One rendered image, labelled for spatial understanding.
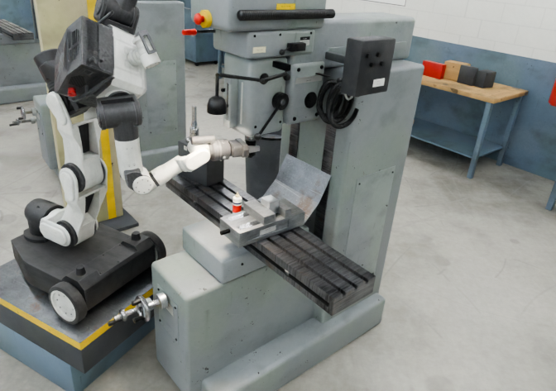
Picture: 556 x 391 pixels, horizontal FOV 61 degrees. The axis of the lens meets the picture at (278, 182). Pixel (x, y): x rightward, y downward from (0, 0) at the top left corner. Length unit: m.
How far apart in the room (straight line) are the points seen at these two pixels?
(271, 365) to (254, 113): 1.23
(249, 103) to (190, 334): 1.00
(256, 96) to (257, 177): 2.28
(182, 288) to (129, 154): 0.60
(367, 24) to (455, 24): 4.04
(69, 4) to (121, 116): 1.68
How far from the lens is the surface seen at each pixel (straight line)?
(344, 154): 2.14
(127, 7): 2.03
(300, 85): 1.95
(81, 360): 2.40
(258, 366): 2.41
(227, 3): 1.67
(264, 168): 4.01
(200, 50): 9.30
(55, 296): 2.41
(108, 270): 2.38
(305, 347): 2.54
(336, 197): 2.24
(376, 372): 2.77
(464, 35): 6.14
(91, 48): 1.85
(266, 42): 1.79
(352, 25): 2.13
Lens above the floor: 1.97
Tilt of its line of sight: 26 degrees down
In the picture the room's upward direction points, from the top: 4 degrees clockwise
